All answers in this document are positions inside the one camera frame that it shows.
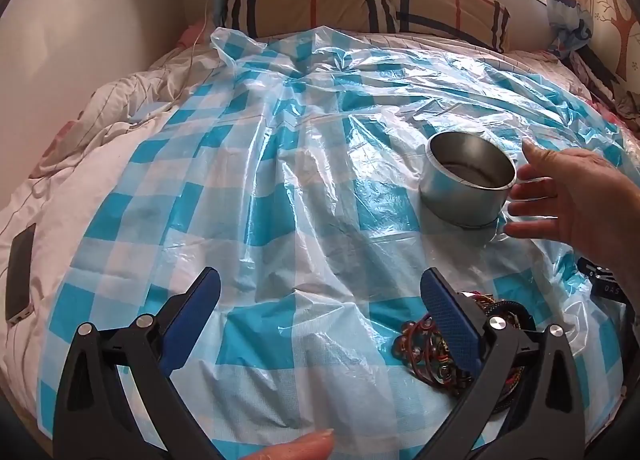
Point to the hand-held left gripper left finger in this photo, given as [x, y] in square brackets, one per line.
[199, 301]

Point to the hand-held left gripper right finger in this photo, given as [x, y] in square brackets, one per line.
[450, 311]

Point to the round metal tin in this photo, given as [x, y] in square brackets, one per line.
[467, 180]

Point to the person's right hand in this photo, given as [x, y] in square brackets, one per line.
[585, 200]

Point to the blue checkered plastic sheet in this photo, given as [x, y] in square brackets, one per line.
[300, 190]

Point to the dark smartphone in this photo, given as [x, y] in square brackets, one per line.
[21, 275]

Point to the dark clothes heap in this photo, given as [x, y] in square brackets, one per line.
[600, 76]

